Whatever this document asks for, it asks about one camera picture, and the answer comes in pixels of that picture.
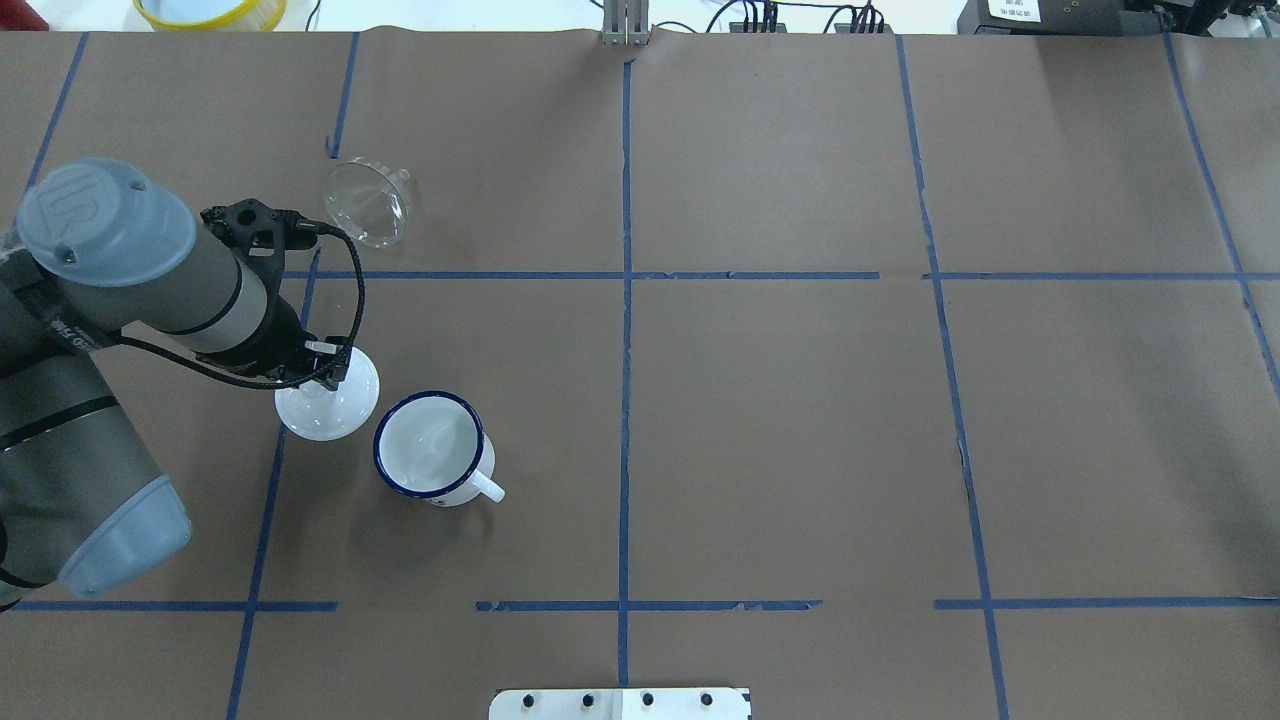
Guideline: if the aluminium frame post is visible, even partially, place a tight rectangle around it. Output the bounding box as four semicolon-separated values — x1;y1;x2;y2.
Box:
594;0;652;47

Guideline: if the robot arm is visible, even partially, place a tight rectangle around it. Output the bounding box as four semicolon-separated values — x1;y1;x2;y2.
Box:
1;158;356;611

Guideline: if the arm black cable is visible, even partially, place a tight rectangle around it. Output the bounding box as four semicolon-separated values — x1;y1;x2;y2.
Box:
110;225;367;391

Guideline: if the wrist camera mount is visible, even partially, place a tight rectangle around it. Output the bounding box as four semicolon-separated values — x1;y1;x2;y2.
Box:
198;199;319;263

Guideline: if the yellow rimmed bowl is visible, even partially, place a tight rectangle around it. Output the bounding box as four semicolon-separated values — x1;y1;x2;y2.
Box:
132;1;289;32

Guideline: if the white enamel mug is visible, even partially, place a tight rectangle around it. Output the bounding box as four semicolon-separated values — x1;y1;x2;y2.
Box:
372;389;506;509

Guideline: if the white mug lid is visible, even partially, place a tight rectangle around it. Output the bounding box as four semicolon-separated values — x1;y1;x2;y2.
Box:
274;348;381;442

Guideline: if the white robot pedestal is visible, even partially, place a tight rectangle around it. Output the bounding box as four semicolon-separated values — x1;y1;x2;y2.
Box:
488;687;753;719

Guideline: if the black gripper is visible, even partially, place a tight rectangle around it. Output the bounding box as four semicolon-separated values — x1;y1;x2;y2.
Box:
236;300;346;389

